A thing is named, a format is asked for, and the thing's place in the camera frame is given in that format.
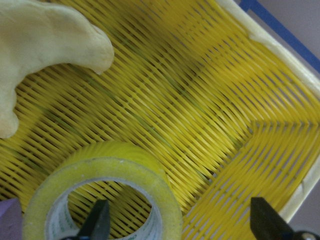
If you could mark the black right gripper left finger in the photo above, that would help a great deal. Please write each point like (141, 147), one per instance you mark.
(97, 223)

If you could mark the yellow tape roll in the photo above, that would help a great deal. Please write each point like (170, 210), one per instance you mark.
(47, 216)

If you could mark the yellow plastic basket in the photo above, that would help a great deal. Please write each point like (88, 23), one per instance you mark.
(227, 119)

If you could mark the purple foam block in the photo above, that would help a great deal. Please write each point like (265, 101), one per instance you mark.
(11, 219)

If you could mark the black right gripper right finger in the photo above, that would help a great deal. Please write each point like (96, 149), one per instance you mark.
(267, 224)

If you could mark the pale yellow banana toy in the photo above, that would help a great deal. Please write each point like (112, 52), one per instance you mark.
(35, 35)

